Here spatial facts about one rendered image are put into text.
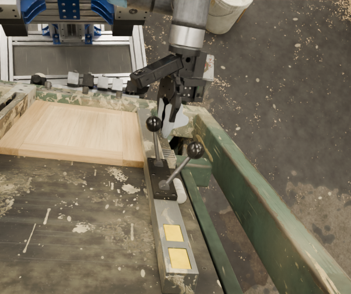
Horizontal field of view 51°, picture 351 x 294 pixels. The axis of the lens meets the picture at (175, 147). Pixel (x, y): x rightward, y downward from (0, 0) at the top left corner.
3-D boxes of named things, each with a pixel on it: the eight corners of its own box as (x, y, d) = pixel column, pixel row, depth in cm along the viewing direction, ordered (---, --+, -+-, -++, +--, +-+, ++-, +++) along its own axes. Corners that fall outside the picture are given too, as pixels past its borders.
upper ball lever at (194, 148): (166, 191, 80) (206, 145, 78) (168, 199, 77) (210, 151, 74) (153, 182, 79) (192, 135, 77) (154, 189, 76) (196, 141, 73)
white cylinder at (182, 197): (185, 205, 82) (179, 188, 90) (188, 193, 81) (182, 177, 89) (172, 203, 82) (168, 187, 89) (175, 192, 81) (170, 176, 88)
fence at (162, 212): (148, 118, 144) (149, 109, 142) (194, 294, 56) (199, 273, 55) (135, 117, 143) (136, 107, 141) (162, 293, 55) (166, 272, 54)
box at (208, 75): (202, 73, 169) (214, 54, 152) (201, 97, 166) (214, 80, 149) (177, 70, 167) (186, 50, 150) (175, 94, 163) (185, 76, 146)
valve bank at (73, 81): (142, 93, 180) (150, 71, 157) (140, 120, 176) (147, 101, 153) (36, 78, 170) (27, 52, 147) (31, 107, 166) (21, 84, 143)
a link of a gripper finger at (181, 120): (187, 142, 87) (194, 104, 84) (165, 142, 84) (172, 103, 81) (181, 137, 89) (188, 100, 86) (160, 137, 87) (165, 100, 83)
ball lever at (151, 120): (165, 164, 91) (160, 112, 86) (167, 170, 88) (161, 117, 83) (150, 166, 91) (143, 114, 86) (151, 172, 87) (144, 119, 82)
